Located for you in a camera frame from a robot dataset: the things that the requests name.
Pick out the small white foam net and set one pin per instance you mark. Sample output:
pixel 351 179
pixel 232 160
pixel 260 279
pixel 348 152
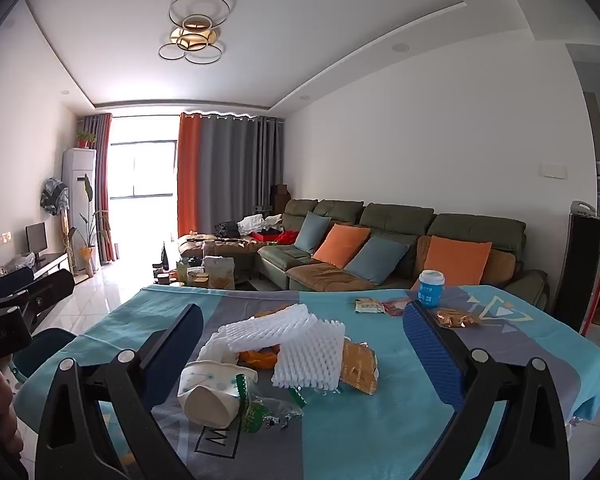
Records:
pixel 217 350

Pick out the blue pillow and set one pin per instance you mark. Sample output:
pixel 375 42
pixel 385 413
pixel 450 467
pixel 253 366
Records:
pixel 312 232
pixel 377 260

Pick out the red cloth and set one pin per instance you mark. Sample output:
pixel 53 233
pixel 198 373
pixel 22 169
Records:
pixel 280 237

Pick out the group of jars and tins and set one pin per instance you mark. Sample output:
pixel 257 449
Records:
pixel 200 272

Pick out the green clear plastic wrapper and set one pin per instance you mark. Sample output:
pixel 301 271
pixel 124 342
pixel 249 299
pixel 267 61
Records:
pixel 252 405

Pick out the red snack packet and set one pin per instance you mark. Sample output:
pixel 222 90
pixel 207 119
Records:
pixel 397 308

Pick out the tall leafy potted plant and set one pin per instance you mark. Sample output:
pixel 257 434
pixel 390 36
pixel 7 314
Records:
pixel 87 257

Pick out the window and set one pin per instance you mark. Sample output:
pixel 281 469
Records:
pixel 145 170

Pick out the person's left hand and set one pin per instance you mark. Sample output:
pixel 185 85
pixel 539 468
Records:
pixel 7 400

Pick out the green brown sofa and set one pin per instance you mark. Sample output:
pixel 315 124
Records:
pixel 405 220

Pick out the grey and red curtain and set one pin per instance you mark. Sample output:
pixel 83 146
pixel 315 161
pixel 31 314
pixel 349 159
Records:
pixel 100 185

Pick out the square white foam net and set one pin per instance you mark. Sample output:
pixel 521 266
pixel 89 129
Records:
pixel 305 365

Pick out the white standing air conditioner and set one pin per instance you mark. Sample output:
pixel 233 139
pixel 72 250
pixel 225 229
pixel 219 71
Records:
pixel 77 200

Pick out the beige snack packet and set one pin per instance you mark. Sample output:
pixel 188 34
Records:
pixel 369 305

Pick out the white clothes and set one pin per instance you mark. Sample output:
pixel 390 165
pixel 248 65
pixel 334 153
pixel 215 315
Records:
pixel 257 222

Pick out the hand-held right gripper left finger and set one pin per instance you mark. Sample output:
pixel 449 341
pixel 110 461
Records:
pixel 175 355

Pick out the white black TV cabinet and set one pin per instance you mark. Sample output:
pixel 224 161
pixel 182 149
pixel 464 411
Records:
pixel 50 262

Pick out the golden brown snack packet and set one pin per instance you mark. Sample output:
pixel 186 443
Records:
pixel 454 317

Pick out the black monitor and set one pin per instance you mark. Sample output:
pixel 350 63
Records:
pixel 36 237

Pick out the small green potted plant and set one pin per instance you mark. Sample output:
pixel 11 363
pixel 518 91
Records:
pixel 85 140

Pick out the teal grey printed blanket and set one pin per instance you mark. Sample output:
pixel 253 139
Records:
pixel 380 435

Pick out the dark clothes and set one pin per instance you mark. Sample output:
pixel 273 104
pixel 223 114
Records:
pixel 227 229

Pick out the brown snack wrapper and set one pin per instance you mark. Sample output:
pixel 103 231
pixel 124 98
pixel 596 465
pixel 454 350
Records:
pixel 360 367

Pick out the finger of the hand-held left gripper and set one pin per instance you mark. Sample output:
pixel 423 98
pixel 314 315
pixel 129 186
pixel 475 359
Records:
pixel 50 292
pixel 12 280

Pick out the blue white cup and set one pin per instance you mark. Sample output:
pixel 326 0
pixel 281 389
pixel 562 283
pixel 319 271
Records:
pixel 431 292

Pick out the orange pillow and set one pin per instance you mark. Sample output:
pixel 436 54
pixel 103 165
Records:
pixel 341 246
pixel 457 260

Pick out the orange curtain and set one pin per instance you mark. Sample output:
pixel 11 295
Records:
pixel 189 175

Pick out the covered standing fan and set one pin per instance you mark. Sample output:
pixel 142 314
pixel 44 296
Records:
pixel 55 192

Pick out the clear plastic bag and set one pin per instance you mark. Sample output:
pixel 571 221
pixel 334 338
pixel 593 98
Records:
pixel 24 260

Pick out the black tower appliance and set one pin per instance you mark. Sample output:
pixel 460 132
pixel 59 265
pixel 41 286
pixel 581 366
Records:
pixel 575 270

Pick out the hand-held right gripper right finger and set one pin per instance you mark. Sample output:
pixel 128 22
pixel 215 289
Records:
pixel 430 355

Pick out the orange peel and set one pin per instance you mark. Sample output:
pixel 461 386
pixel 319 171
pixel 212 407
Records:
pixel 257 358
pixel 270 311

